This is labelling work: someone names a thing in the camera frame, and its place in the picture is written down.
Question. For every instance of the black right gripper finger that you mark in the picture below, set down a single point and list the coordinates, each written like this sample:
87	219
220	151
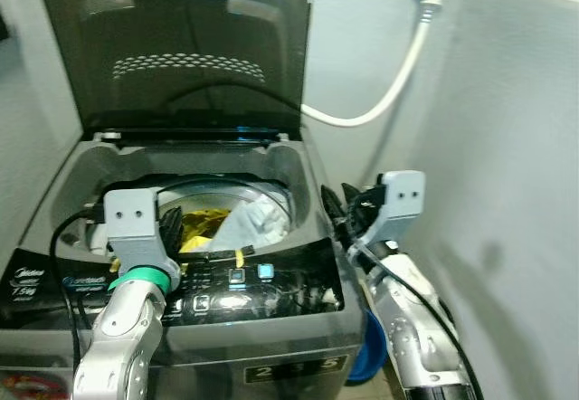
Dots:
333	208

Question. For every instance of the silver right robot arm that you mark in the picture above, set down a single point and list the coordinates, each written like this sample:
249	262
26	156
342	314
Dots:
409	328

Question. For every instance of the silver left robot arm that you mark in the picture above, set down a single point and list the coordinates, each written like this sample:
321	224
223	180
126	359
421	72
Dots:
122	328

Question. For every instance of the grey top-load washing machine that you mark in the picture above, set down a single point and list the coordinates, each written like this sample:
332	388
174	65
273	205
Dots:
280	350

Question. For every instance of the yellow garment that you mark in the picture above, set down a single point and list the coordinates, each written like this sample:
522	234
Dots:
204	230

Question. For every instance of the white grey garment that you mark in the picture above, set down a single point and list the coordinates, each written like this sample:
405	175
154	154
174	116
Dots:
251	222

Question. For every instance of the glossy black washer control panel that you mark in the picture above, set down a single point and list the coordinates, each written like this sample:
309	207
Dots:
271	291

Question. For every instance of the blue plastic basin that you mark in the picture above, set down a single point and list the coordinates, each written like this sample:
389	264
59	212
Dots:
369	355

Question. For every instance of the dark translucent washer lid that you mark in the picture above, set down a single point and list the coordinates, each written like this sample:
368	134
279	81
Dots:
181	20

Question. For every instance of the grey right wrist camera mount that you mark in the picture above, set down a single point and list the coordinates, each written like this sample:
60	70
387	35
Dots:
403	196

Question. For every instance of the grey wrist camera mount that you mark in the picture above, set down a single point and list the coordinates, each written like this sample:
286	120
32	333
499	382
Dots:
403	196
131	217

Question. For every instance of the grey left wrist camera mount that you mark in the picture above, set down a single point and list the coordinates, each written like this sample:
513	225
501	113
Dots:
131	217

